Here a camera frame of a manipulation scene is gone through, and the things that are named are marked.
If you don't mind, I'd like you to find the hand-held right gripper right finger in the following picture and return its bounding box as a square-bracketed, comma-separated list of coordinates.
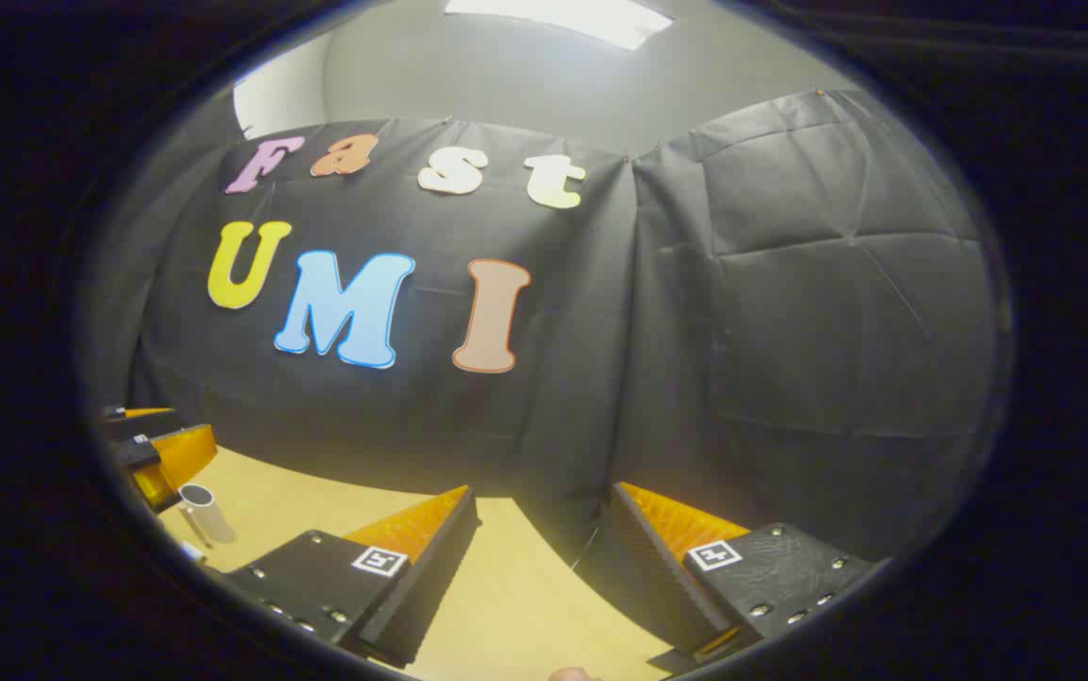
[601, 480, 876, 663]

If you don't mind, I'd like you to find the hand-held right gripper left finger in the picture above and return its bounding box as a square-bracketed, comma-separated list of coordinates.
[222, 484, 481, 668]

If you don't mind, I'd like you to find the white cup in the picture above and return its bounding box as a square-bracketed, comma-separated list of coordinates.
[178, 482, 238, 550]

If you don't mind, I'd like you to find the light wooden desktop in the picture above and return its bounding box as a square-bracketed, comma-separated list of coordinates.
[156, 445, 696, 681]

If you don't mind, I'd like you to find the black backdrop cloth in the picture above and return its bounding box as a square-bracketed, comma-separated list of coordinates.
[128, 90, 1007, 573]

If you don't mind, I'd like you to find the white cable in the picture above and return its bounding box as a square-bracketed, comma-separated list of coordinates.
[570, 525, 603, 571]

